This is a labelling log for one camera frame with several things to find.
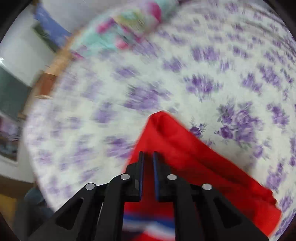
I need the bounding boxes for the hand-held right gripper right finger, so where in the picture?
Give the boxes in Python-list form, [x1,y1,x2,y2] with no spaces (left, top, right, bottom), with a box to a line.
[153,151,270,241]

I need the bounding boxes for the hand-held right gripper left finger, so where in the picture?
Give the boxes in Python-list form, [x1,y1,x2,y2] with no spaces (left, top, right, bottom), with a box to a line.
[28,151,145,241]

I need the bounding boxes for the red and blue pants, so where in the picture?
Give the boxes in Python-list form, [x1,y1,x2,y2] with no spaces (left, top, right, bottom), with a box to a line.
[122,111,282,241]

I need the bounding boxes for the purple floral bedspread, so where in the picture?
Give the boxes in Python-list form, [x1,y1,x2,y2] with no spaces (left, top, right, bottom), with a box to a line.
[23,0,296,241]

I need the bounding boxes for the orange brown pillow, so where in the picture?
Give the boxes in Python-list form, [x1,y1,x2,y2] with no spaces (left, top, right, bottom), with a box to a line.
[30,39,77,100]

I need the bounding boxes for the folded teal floral blanket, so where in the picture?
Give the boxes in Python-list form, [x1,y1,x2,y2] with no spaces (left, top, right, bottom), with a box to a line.
[76,0,162,58]

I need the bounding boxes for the dark green framed panel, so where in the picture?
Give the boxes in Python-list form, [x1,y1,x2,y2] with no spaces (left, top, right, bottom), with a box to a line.
[32,23,60,52]

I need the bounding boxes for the blue printed cloth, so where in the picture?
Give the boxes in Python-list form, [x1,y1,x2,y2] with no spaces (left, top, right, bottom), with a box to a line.
[35,5,73,44]

